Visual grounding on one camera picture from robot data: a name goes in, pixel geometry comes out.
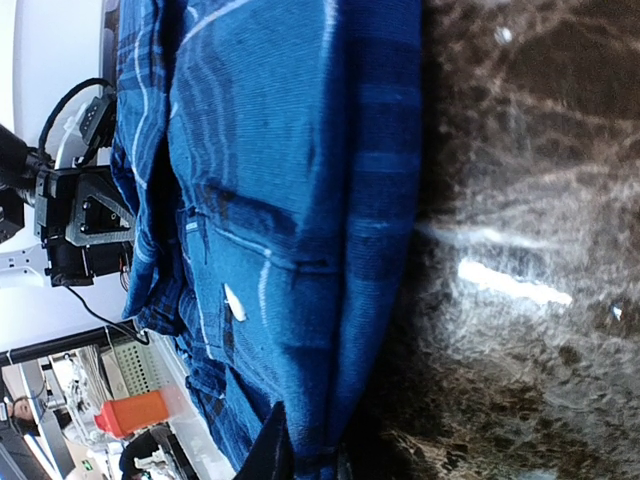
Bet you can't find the dark blue plaid shirt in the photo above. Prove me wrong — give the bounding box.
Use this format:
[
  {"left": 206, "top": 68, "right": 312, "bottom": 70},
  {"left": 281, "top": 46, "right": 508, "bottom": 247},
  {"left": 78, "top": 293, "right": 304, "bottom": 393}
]
[{"left": 111, "top": 1, "right": 422, "bottom": 479}]

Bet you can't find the perforated metal panel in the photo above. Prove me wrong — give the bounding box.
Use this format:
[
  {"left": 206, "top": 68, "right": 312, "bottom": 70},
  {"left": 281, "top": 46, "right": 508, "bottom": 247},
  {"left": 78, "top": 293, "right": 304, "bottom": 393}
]
[{"left": 113, "top": 340, "right": 167, "bottom": 396}]

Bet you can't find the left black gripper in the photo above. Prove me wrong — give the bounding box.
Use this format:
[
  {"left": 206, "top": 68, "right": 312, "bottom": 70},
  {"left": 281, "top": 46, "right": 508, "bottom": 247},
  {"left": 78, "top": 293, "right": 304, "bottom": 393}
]
[{"left": 34, "top": 166, "right": 135, "bottom": 287}]

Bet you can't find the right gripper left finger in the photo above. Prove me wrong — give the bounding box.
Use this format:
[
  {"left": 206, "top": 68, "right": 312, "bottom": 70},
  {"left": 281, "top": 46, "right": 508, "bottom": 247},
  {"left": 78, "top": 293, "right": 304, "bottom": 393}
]
[{"left": 234, "top": 402, "right": 294, "bottom": 480}]

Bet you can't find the orange box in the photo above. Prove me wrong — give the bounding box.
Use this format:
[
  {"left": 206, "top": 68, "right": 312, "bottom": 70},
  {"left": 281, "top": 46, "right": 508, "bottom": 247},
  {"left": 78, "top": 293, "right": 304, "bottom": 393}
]
[{"left": 94, "top": 390, "right": 170, "bottom": 439}]

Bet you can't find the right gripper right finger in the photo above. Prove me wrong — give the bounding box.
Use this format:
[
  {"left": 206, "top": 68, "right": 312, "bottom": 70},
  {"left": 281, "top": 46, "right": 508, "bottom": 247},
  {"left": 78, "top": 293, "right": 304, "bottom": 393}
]
[{"left": 336, "top": 447, "right": 354, "bottom": 480}]

